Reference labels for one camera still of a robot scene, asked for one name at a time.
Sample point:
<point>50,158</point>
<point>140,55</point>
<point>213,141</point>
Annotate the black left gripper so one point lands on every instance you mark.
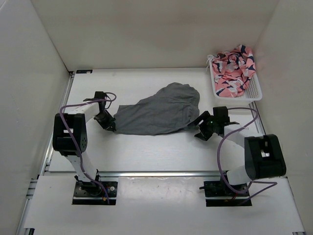
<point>107,125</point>

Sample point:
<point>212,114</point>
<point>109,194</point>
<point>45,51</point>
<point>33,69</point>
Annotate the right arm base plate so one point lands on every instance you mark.
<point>217,194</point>

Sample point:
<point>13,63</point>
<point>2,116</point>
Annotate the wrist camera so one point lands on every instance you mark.
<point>220,114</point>
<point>98,95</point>

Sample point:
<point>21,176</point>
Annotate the pink patterned shorts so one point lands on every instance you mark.
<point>232,71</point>

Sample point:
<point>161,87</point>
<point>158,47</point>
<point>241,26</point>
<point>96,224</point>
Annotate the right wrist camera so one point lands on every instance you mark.
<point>220,114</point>

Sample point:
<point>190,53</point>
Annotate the grey shorts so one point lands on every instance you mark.
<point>170,110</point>

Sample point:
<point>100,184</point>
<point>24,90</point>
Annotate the black label sticker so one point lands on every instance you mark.
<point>84,71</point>

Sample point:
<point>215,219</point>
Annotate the aluminium table edge rail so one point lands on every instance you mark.
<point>159,174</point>

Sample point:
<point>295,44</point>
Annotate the white plastic basket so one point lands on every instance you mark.
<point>251,94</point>

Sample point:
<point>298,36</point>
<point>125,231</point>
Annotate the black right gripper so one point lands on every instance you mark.
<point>206,116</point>

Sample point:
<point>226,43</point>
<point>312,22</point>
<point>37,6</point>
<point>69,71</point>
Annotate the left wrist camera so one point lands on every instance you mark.
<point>98,95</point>

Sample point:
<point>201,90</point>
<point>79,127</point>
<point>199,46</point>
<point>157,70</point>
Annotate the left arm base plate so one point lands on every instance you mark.
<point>89,193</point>

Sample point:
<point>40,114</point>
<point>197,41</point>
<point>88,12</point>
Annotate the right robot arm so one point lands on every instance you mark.
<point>246,139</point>

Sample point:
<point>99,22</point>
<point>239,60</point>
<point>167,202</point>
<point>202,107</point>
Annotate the right side aluminium rail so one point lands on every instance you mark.
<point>262,122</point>

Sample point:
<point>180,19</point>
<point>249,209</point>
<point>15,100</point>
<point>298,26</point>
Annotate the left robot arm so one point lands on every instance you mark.
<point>70,134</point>

